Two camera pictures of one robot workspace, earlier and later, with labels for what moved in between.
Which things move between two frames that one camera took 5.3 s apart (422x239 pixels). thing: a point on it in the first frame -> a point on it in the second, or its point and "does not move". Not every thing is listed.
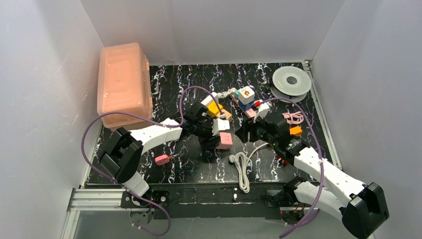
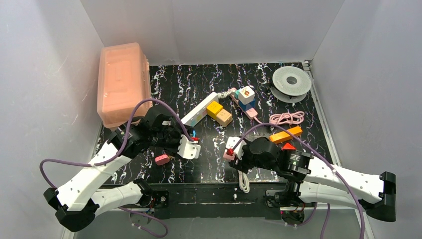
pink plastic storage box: (124, 85) does not move
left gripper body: (207, 132) -> (174, 143)
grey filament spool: (291, 82) does not move
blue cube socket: (246, 107) does not move
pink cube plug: (162, 160) does not move
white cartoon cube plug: (246, 95) does not move
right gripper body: (246, 126) -> (240, 159)
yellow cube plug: (212, 109) does not move
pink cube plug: (226, 140) -> (228, 157)
